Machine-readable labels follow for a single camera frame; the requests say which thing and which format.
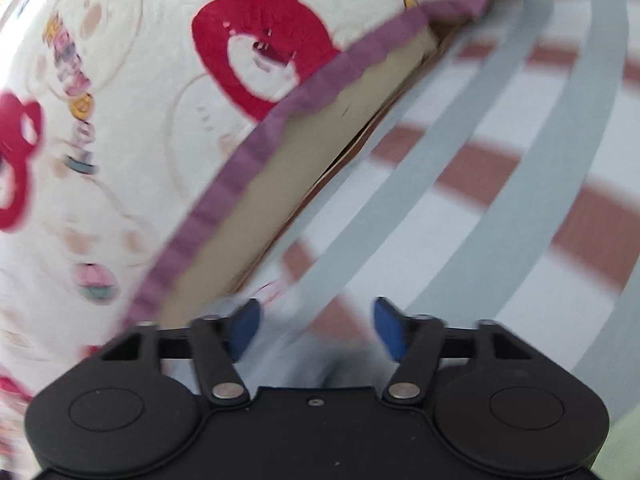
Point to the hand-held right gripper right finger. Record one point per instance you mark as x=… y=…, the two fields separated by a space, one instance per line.
x=387 y=327

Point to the grey cotton garment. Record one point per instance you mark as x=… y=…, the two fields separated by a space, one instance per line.
x=310 y=365

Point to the beige mattress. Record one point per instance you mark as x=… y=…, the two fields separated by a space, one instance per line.
x=280 y=185

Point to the printed bear blanket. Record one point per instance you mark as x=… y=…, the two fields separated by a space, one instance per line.
x=125 y=185

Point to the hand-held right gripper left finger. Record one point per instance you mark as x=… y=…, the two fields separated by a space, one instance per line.
x=247 y=325

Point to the checked pink grey mat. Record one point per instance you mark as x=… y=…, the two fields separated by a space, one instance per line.
x=500 y=210

